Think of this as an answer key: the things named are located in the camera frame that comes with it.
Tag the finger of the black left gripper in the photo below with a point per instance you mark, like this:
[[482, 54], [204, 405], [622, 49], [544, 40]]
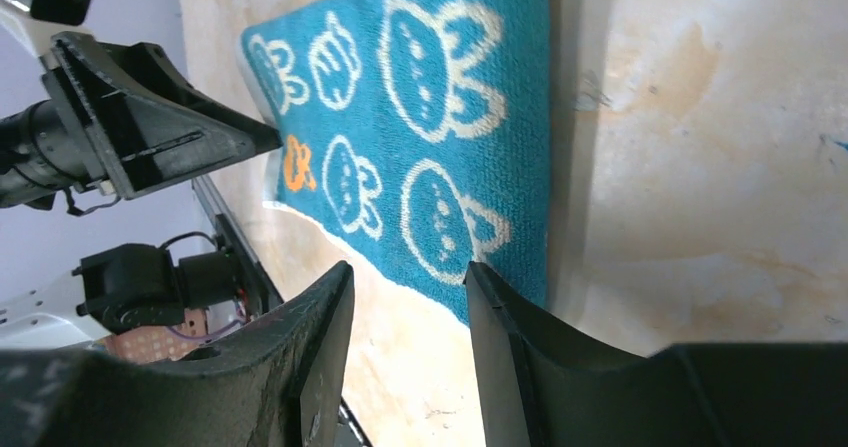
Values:
[[129, 117]]

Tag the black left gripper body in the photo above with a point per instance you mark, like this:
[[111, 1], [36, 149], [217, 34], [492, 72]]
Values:
[[40, 159]]

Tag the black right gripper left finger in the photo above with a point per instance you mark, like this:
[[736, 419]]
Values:
[[276, 382]]

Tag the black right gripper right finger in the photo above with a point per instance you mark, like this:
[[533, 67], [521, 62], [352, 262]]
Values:
[[542, 382]]

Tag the patterned teal yellow towel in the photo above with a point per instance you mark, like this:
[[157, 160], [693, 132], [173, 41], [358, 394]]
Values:
[[416, 132]]

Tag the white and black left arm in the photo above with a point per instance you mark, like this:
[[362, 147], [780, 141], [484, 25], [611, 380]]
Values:
[[124, 288]]

